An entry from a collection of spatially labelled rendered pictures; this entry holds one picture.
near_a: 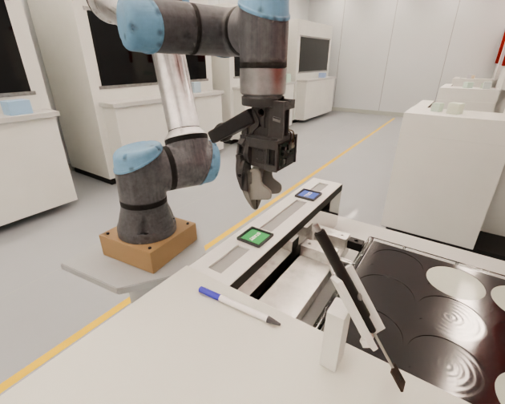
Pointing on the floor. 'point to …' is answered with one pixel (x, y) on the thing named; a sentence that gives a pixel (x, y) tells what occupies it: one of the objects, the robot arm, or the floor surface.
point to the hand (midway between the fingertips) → (252, 202)
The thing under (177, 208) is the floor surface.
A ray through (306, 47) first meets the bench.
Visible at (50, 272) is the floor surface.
